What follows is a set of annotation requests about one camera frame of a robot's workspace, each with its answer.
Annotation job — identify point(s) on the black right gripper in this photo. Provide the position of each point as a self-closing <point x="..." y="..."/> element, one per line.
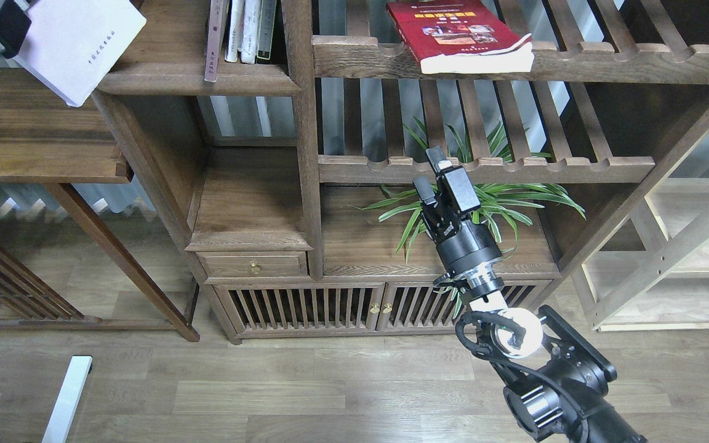
<point x="467" y="250"/>

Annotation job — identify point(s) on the white book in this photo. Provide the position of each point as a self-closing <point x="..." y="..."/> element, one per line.
<point x="71" y="45"/>
<point x="235" y="30"/>
<point x="250" y="31"/>

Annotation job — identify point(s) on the red book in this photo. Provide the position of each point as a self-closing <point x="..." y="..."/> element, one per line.
<point x="460" y="37"/>

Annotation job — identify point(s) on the dark maroon book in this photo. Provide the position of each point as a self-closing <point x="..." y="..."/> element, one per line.
<point x="218" y="11"/>

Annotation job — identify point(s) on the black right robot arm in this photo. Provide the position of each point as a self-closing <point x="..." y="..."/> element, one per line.
<point x="555" y="381"/>

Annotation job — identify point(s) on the light wooden shelf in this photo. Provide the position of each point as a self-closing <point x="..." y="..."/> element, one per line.
<point x="664" y="286"/>

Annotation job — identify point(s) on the white plant pot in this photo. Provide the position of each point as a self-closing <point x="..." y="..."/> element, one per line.
<point x="431" y="220"/>

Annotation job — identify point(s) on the green spider plant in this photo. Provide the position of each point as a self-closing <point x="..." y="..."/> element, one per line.
<point x="495" y="199"/>

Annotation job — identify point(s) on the dark wooden side table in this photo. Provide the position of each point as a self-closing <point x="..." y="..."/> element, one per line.
<point x="44" y="142"/>

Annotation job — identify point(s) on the right slatted cabinet door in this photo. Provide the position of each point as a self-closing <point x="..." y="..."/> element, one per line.
<point x="413" y="308"/>

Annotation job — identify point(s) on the slatted cabinet door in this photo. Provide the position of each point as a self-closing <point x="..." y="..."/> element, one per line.
<point x="302" y="310"/>
<point x="413" y="308"/>

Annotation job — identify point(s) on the dark wooden bookshelf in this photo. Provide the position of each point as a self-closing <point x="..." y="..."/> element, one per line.
<point x="276" y="156"/>

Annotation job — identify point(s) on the left slatted cabinet door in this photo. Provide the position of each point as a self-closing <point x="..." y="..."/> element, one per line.
<point x="302" y="310"/>

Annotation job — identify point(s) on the small wooden drawer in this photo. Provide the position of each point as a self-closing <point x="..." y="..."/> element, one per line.
<point x="273" y="263"/>

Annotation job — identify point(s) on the dark upright book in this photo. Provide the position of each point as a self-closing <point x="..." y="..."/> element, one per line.
<point x="266" y="30"/>

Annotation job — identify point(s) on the dark slatted wooden rack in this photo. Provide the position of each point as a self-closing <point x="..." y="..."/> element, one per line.
<point x="36" y="305"/>

